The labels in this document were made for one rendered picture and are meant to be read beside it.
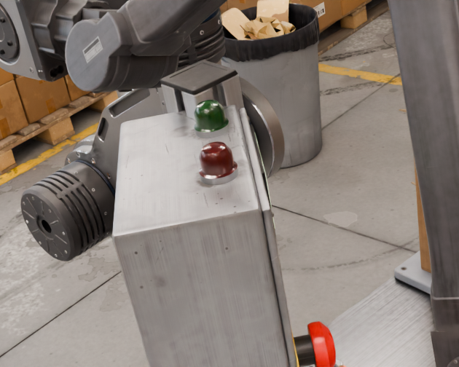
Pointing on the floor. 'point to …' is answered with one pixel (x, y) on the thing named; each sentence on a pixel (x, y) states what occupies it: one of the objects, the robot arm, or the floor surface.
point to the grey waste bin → (290, 97)
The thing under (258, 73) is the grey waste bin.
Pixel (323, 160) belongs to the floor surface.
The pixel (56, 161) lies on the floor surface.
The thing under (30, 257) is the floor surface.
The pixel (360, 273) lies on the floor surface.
